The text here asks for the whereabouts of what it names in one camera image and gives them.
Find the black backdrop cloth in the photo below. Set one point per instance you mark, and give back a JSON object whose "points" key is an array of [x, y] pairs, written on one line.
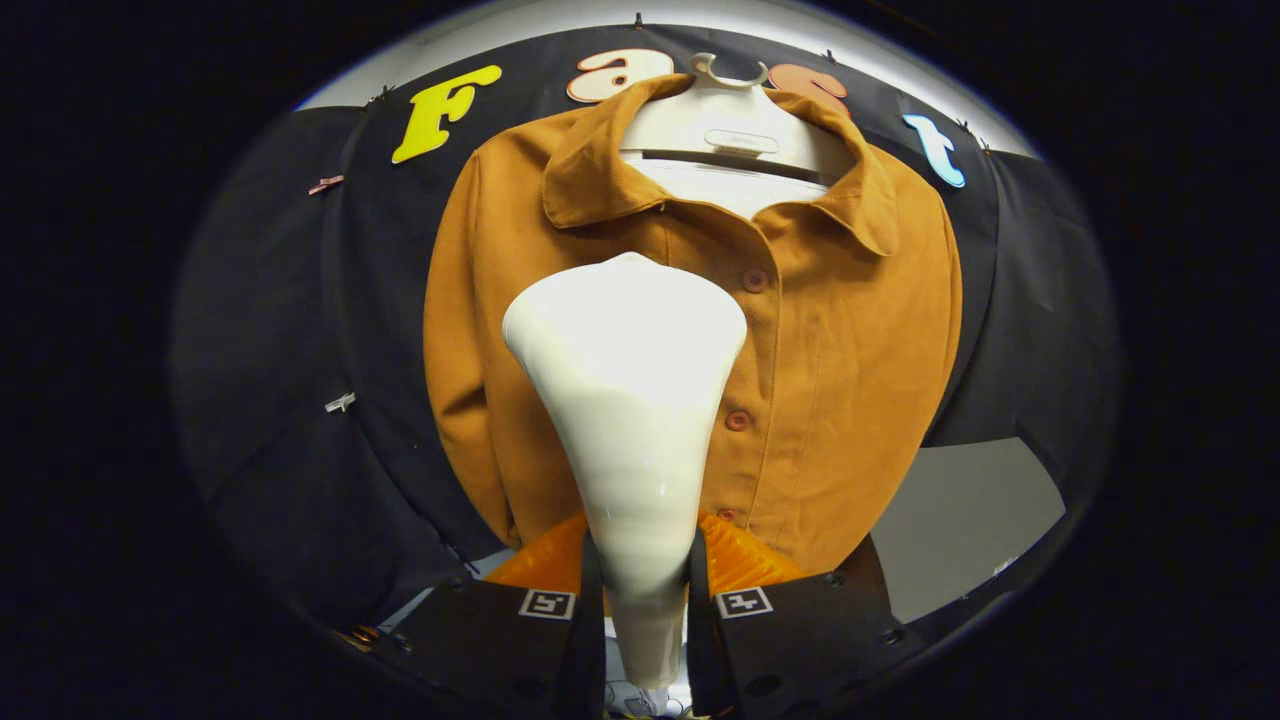
{"points": [[280, 450]]}

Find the white clip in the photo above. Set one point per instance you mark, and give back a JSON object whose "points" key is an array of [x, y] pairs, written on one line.
{"points": [[340, 402]]}

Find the pink clip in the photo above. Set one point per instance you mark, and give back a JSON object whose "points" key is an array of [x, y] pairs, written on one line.
{"points": [[326, 185]]}

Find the white garment form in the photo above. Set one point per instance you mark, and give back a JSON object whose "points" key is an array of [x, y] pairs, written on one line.
{"points": [[720, 115]]}

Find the orange button shirt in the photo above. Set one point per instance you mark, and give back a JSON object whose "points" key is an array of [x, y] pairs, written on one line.
{"points": [[840, 380]]}

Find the white garment steamer head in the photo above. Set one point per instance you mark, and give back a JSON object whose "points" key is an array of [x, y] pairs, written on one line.
{"points": [[630, 400]]}

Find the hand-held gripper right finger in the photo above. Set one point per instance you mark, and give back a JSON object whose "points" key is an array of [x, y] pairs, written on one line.
{"points": [[800, 650]]}

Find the grey top cabinet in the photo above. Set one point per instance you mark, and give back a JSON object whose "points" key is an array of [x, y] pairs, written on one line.
{"points": [[960, 520]]}

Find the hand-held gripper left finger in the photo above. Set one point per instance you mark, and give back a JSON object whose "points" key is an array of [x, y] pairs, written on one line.
{"points": [[500, 650]]}

